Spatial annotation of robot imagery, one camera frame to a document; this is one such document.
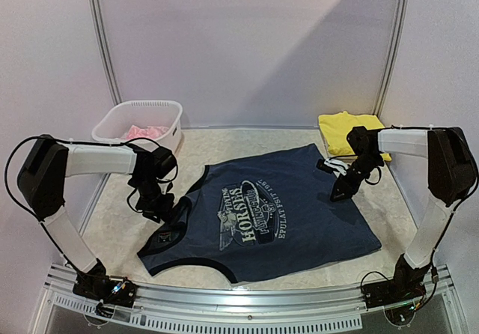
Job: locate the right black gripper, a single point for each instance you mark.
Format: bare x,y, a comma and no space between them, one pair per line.
349,177

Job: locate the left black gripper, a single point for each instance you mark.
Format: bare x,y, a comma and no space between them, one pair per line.
159,212

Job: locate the navy blue tank top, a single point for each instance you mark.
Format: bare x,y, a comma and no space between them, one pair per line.
258,218

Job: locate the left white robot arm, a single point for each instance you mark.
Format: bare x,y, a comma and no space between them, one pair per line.
50,161

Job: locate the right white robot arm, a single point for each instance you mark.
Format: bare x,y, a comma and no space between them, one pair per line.
452,177

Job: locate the white plastic laundry basket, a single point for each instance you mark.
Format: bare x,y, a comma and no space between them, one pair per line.
113,128

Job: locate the folded yellow shirt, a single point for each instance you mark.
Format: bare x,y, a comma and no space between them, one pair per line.
336,127

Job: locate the pink crumpled garment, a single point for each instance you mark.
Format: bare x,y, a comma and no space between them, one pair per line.
150,132

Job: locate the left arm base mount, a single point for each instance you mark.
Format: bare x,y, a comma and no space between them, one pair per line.
110,290

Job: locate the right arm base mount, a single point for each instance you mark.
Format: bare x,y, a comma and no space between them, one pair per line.
406,284

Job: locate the aluminium front rail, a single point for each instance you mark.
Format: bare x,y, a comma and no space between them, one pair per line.
163,309

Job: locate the right aluminium frame post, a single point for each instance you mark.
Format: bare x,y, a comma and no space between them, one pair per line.
393,47

